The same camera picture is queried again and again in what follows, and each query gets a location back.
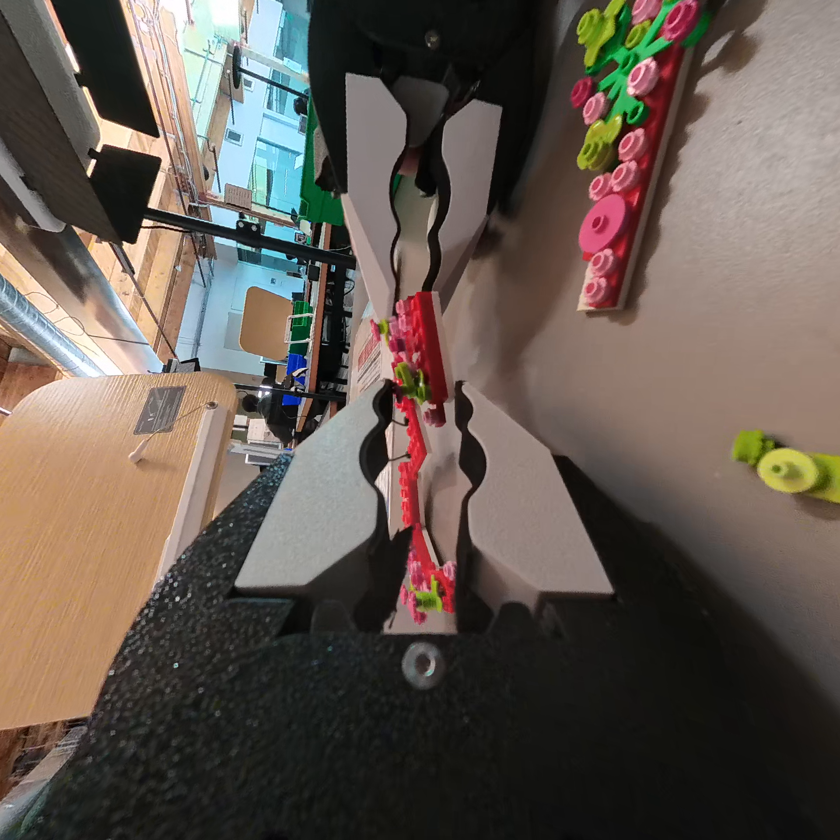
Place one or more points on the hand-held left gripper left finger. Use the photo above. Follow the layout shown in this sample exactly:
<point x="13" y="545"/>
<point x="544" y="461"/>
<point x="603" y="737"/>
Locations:
<point x="315" y="512"/>

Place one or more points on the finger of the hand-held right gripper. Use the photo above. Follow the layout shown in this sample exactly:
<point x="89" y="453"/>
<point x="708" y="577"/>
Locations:
<point x="472" y="177"/>
<point x="371" y="164"/>

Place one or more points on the lime double flower lego piece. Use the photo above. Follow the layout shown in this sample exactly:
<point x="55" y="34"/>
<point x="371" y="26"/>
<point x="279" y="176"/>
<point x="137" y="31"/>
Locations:
<point x="787" y="469"/>

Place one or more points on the green plastic box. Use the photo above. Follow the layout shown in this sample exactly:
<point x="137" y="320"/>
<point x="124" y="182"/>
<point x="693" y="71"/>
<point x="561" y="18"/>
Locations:
<point x="321" y="197"/>

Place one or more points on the rounded wooden board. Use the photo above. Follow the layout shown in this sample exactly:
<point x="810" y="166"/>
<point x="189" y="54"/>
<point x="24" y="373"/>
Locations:
<point x="262" y="321"/>

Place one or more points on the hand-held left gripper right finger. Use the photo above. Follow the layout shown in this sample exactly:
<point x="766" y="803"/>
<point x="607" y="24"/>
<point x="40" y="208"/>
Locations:
<point x="531" y="525"/>

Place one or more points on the black hanging panel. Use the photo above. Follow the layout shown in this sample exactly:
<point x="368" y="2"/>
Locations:
<point x="105" y="65"/>
<point x="124" y="197"/>

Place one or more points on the light wooden board with label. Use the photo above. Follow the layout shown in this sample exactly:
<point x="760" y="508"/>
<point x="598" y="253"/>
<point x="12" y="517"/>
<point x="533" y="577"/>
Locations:
<point x="79" y="525"/>

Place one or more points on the printed instruction sheet in sleeve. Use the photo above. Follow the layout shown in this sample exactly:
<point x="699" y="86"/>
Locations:
<point x="367" y="364"/>

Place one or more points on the silver ventilation duct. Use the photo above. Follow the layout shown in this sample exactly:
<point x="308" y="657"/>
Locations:
<point x="65" y="289"/>

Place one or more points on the long flowered lego strip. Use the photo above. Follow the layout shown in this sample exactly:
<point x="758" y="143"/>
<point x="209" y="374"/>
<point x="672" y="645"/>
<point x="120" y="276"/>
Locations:
<point x="607" y="223"/>

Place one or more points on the blue storage bin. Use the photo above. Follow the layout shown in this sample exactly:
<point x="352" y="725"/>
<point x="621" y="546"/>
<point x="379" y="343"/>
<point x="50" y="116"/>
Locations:
<point x="296" y="377"/>

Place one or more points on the black pole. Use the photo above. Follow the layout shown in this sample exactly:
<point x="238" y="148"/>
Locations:
<point x="262" y="239"/>

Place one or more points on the short red flowered lego arc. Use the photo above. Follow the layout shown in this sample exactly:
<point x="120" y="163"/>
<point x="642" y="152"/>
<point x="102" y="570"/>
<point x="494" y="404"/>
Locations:
<point x="432" y="568"/>

